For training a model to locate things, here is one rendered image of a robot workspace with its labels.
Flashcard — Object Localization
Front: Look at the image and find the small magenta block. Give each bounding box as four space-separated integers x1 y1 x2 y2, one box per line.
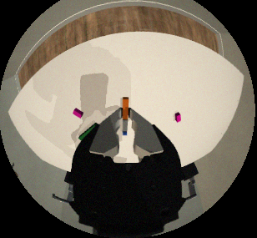
73 108 83 118
175 112 181 123

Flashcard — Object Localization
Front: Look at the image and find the green rod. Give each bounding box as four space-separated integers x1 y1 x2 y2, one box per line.
78 123 97 140

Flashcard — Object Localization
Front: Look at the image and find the orange rod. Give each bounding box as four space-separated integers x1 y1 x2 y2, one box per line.
123 97 129 119

